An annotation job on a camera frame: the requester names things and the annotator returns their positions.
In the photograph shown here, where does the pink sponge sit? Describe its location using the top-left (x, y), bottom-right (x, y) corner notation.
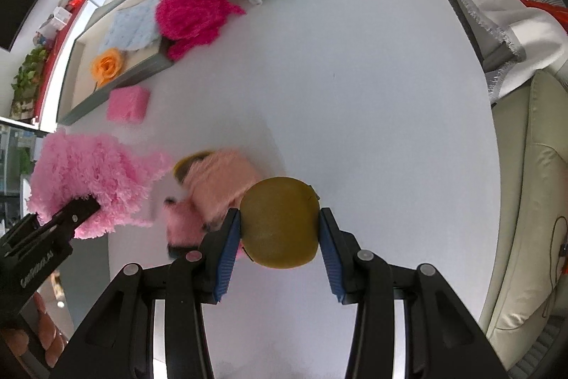
top-left (106, 85), bottom-right (151, 123)

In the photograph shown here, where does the beige sofa cushion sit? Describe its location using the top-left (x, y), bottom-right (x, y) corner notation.
top-left (486, 70), bottom-right (568, 375)

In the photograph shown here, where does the shallow green-edged white box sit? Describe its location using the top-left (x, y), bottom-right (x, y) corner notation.
top-left (57, 0), bottom-right (174, 126)

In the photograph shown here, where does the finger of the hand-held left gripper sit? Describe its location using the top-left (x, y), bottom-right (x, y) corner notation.
top-left (39, 197), bottom-right (102, 235)

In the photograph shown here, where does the green potted plant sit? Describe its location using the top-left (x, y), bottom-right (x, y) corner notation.
top-left (11, 46), bottom-right (50, 118)

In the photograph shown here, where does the glass display cabinet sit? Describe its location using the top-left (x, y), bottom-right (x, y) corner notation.
top-left (0, 119), bottom-right (35, 226)

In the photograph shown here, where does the magenta fluffy duster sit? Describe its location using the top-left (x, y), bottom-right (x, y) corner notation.
top-left (154, 0), bottom-right (247, 62)

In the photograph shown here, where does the light pink fluffy duster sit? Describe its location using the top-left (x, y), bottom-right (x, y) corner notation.
top-left (27, 129), bottom-right (174, 240)

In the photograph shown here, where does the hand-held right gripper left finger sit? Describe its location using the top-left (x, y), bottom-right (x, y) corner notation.
top-left (53, 208), bottom-right (242, 379)

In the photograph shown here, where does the person's left hand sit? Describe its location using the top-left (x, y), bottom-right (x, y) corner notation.
top-left (0, 294), bottom-right (68, 367)

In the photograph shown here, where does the orange fabric rose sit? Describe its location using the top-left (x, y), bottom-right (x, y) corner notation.
top-left (91, 48), bottom-right (127, 89)

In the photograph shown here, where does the brown kiwi plush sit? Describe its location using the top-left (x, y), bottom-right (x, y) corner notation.
top-left (240, 177), bottom-right (321, 270)

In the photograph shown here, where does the doll in pink sweater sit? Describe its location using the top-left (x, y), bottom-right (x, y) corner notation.
top-left (163, 149), bottom-right (262, 261)

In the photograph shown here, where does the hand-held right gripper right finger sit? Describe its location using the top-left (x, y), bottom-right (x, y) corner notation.
top-left (318, 207), bottom-right (509, 379)

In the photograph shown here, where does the light blue quilted cloth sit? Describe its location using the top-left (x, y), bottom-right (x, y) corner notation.
top-left (98, 0), bottom-right (161, 51)

